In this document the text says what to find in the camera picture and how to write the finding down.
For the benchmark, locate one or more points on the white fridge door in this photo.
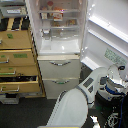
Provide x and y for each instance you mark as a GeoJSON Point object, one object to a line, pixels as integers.
{"type": "Point", "coordinates": [105, 39]}

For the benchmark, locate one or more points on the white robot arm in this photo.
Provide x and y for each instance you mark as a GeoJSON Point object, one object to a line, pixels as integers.
{"type": "Point", "coordinates": [71, 107]}

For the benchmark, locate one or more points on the lower fridge drawer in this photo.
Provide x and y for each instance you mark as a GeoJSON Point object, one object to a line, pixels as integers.
{"type": "Point", "coordinates": [53, 87]}

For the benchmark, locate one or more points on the white fridge body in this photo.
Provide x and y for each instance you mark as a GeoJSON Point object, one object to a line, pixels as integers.
{"type": "Point", "coordinates": [57, 26]}

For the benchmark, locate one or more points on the wooden drawer cabinet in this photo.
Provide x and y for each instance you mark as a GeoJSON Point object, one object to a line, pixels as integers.
{"type": "Point", "coordinates": [19, 68]}

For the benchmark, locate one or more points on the white blue standing robot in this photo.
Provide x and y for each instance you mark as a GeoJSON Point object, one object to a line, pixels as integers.
{"type": "Point", "coordinates": [112, 91]}

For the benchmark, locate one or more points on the grey box atop cabinet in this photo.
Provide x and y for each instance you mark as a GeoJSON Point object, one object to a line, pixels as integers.
{"type": "Point", "coordinates": [13, 8]}

